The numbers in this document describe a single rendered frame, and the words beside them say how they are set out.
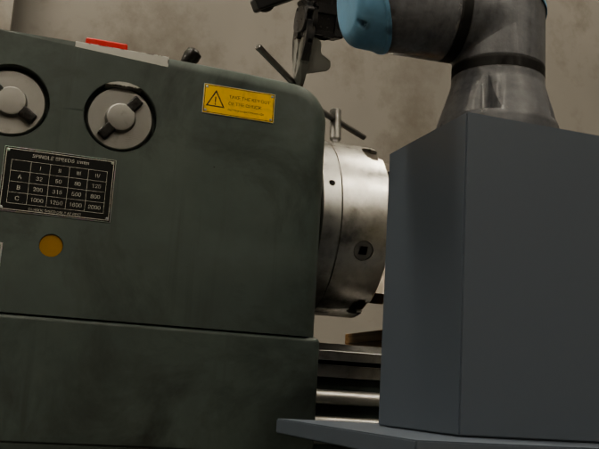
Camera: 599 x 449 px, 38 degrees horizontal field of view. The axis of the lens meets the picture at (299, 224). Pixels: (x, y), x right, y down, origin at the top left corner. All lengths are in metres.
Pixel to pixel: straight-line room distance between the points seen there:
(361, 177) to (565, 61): 3.40
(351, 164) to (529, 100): 0.50
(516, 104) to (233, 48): 3.02
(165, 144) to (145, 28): 2.69
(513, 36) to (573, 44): 3.78
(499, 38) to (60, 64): 0.61
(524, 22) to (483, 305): 0.36
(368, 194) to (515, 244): 0.52
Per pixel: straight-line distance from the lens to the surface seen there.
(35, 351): 1.22
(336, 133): 1.66
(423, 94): 4.30
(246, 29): 4.06
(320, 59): 1.58
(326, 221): 1.43
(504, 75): 1.08
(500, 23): 1.11
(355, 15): 1.07
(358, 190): 1.46
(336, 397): 1.40
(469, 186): 0.97
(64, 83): 1.28
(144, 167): 1.26
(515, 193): 1.00
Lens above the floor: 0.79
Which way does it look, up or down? 11 degrees up
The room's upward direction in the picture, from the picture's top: 4 degrees clockwise
